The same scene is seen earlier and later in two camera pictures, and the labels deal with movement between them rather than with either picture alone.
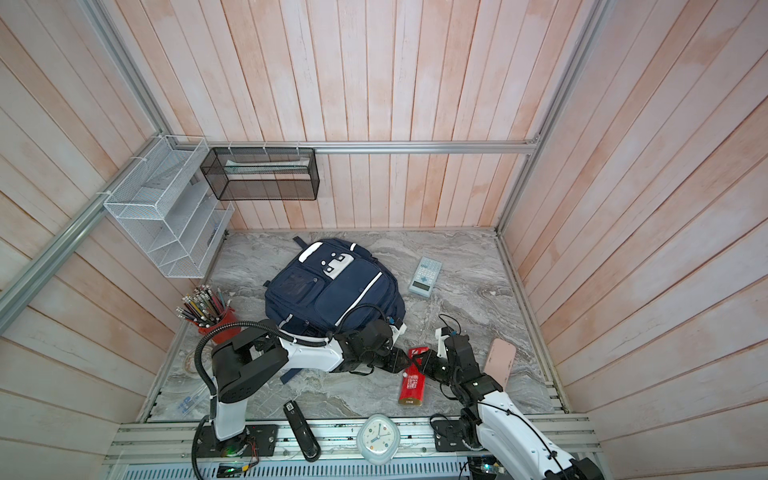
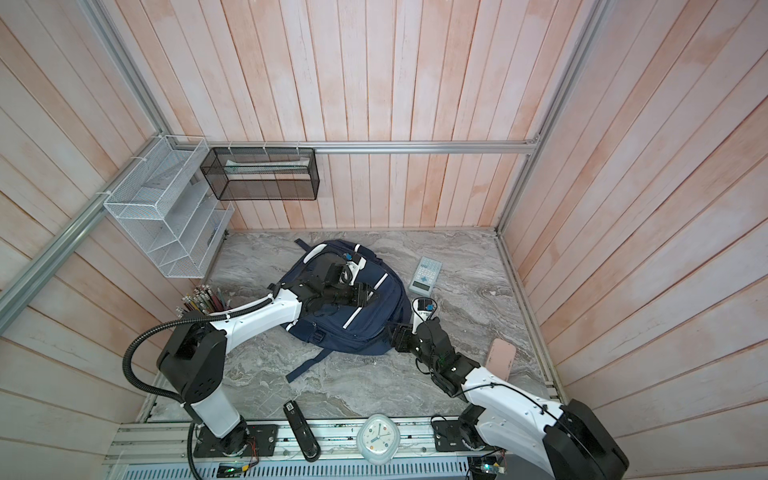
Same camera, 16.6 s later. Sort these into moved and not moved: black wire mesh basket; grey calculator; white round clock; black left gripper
Moved: black left gripper
Not moved: grey calculator; black wire mesh basket; white round clock
